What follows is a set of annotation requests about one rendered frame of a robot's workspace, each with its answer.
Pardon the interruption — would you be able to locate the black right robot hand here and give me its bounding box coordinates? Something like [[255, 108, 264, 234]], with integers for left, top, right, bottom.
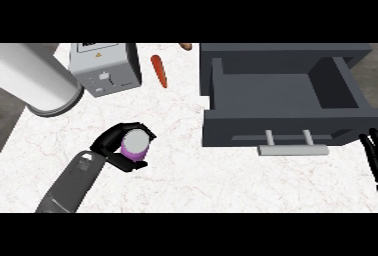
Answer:
[[358, 127, 378, 193]]

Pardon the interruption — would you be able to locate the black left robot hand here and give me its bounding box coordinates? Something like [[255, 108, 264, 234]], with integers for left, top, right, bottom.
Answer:
[[89, 121, 159, 173]]

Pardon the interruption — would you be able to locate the purple can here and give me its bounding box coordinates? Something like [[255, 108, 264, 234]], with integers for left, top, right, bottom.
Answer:
[[120, 129, 151, 161]]

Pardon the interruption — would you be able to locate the dark grey open drawer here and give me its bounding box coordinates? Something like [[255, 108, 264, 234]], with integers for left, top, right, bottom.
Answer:
[[202, 55, 378, 148]]

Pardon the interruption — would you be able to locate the grey box appliance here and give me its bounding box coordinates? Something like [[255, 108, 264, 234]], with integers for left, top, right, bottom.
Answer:
[[69, 43, 144, 98]]

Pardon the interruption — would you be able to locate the orange carrot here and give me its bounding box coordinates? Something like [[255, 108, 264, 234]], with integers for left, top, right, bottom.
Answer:
[[150, 54, 171, 89]]

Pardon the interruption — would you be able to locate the white cylinder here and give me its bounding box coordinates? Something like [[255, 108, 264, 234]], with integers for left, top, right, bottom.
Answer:
[[0, 43, 86, 118]]

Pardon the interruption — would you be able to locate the dark grey cabinet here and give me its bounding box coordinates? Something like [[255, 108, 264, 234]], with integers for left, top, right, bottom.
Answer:
[[199, 43, 376, 98]]

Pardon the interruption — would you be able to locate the pale grey drawer handle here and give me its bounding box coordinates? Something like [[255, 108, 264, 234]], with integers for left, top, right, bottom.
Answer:
[[258, 129, 331, 157]]

